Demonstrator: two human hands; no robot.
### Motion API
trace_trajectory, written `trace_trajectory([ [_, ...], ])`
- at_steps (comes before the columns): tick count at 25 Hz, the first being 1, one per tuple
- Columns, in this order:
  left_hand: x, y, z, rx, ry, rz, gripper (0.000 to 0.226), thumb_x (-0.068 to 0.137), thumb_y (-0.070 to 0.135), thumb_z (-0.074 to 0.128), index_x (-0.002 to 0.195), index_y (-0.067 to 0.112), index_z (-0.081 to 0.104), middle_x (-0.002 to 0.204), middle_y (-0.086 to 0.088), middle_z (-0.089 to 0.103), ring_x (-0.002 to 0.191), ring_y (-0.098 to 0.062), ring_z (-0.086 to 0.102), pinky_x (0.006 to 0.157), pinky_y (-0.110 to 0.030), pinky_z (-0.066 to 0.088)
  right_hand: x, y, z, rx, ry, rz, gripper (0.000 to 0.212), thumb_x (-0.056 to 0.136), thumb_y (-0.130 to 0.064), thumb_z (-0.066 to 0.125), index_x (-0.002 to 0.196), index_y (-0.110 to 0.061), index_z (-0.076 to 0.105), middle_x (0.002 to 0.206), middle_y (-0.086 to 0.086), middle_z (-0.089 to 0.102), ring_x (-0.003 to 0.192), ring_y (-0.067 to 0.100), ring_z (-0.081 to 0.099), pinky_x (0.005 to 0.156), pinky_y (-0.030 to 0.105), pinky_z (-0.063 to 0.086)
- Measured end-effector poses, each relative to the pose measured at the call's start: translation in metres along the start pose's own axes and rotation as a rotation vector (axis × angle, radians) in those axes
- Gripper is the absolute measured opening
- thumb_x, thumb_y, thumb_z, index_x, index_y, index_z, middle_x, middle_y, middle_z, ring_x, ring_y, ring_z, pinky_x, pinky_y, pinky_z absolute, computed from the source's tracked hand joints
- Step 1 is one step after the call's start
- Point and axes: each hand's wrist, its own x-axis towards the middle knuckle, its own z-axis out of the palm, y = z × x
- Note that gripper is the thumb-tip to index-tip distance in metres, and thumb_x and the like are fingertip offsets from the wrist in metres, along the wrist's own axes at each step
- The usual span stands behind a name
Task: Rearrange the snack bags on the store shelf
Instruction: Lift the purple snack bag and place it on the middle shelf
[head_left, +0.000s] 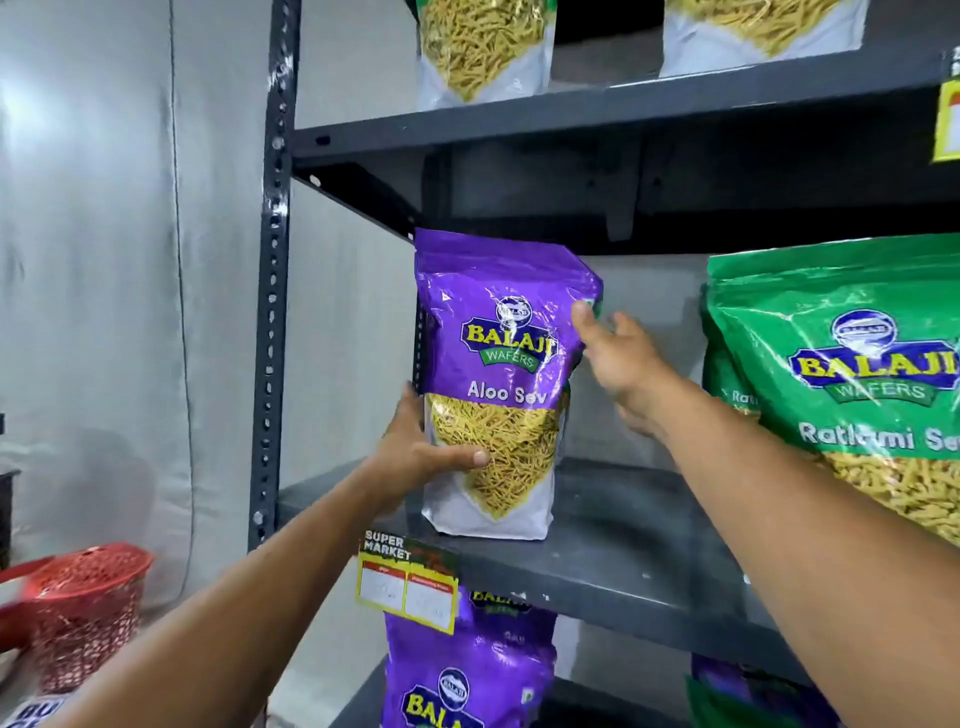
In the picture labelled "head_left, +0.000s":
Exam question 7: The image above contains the person's right hand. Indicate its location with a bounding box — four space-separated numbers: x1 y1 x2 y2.
570 299 681 441

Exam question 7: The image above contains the red perforated plastic basket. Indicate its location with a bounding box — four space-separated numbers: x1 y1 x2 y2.
20 542 156 696

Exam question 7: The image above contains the white fabric backdrop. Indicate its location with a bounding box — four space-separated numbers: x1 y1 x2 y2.
0 0 273 601

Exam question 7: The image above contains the person's right forearm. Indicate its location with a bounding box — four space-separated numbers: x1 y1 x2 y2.
648 371 960 728

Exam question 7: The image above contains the yellow price tag label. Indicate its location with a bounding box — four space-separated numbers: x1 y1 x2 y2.
355 528 461 636
932 77 960 163

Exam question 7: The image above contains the dark grey metal shelf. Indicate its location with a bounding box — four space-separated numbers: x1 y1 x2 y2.
247 0 960 728

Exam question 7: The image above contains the dark furniture piece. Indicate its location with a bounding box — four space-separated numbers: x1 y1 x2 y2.
0 413 21 570

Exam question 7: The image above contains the green Ratlami Sev packet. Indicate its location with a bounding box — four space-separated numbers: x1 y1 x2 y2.
704 232 960 549
700 284 760 421

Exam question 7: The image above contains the white printed floor sign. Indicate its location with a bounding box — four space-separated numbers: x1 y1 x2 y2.
13 692 78 728

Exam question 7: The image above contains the shelf sev packet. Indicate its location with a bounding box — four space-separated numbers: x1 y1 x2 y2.
659 0 871 79
415 0 559 113

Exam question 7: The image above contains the red plastic tub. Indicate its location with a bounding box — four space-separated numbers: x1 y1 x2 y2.
0 556 55 652

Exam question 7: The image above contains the person's left hand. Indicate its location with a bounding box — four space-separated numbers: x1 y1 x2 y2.
365 380 493 520

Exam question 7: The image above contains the person's left forearm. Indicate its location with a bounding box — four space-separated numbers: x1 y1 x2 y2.
41 464 421 728

